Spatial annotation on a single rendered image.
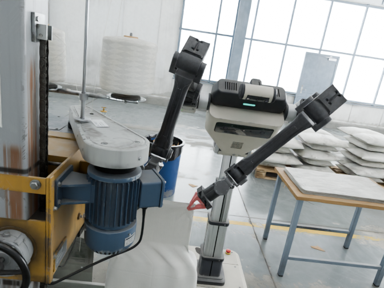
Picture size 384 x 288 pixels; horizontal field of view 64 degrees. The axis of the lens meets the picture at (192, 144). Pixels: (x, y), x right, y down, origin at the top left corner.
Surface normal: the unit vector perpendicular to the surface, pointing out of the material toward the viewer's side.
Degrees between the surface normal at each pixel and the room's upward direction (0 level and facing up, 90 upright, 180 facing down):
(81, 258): 90
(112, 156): 90
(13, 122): 90
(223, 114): 40
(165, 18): 90
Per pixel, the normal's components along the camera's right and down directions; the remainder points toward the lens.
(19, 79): 0.02, 0.29
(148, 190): 0.42, 0.32
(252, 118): 0.12, -0.54
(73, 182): 0.14, -0.95
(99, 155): -0.27, 0.24
